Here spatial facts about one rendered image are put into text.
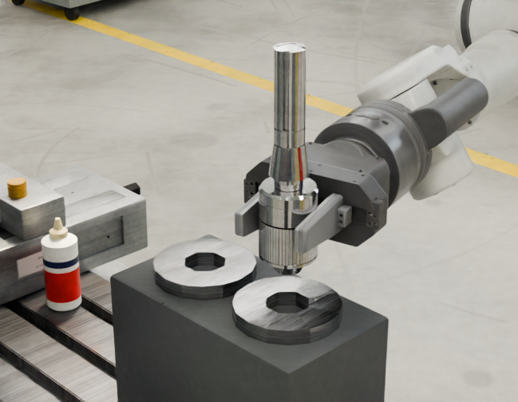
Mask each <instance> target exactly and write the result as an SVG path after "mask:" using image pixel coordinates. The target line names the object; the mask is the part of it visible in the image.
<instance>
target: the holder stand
mask: <svg viewBox="0 0 518 402"><path fill-rule="evenodd" d="M110 285H111V298H112V311H113V336H114V350H115V363H116V377H117V402H385V387H386V358H387V344H388V328H389V319H388V318H387V317H386V316H384V315H382V314H380V313H377V312H375V311H373V310H371V309H369V308H367V307H365V306H363V305H360V304H358V303H357V302H355V301H351V300H350V299H348V298H345V297H343V296H342V295H339V294H338V292H336V291H335V290H333V289H332V288H330V287H329V286H328V285H326V284H325V283H321V282H317V281H315V280H312V279H309V278H303V277H300V276H298V275H297V274H293V275H283V274H279V273H277V272H276V271H275V269H274V268H273V266H269V265H267V264H266V263H264V262H263V261H262V260H261V259H260V258H259V257H258V256H256V255H254V254H253V253H252V252H251V251H249V250H248V249H247V248H246V247H244V246H242V245H239V244H237V243H234V242H230V241H227V240H222V239H220V238H217V237H216V236H214V235H211V234H207V235H205V236H203V237H201V238H198V239H193V240H187V241H183V242H178V243H176V244H172V245H170V246H168V247H167V248H165V249H163V250H162V251H160V252H159V253H158V254H157V256H156V257H154V258H150V259H148V260H146V261H144V262H141V263H139V264H136V265H135V266H131V267H129V268H127V269H125V270H122V271H120V272H118V273H115V274H113V275H112V276H111V278H110Z"/></svg>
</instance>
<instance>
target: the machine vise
mask: <svg viewBox="0 0 518 402"><path fill-rule="evenodd" d="M33 180H35V181H36V182H38V183H40V184H42V185H44V186H46V187H48V188H49V189H51V190H53V191H55V192H57V193H59V194H61V195H63V196H64V199H65V219H66V225H65V226H64V227H65V228H67V230H68V233H70V234H73V235H75V236H76V237H77V248H78V257H79V267H80V274H81V273H84V272H86V271H88V270H91V269H93V268H96V267H98V266H101V265H104V264H105V263H108V262H111V261H114V260H116V259H119V258H122V257H124V256H126V255H128V254H131V253H134V252H137V251H138V250H142V249H144V248H146V247H147V246H148V230H147V212H146V200H145V198H144V197H142V196H140V195H138V194H136V193H134V192H132V191H130V190H128V189H126V188H124V187H122V186H120V185H118V184H115V183H113V182H111V181H109V180H107V179H105V178H103V177H101V176H99V175H97V174H95V173H93V172H91V171H89V170H87V169H85V168H83V167H81V166H79V165H74V166H72V167H68V168H65V169H62V170H59V171H55V172H52V173H49V174H47V175H43V176H40V177H37V178H34V179H33ZM47 235H49V232H47V233H44V234H41V235H39V236H36V237H34V238H30V239H27V240H22V239H20V238H19V237H17V236H15V235H14V234H11V233H10V232H9V231H7V230H5V229H3V228H2V227H0V305H2V304H4V303H7V302H10V301H13V300H14V299H17V298H20V297H22V296H25V295H27V294H30V293H33V292H35V291H37V290H40V289H43V288H45V278H44V269H43V259H42V239H43V238H44V237H45V236H47Z"/></svg>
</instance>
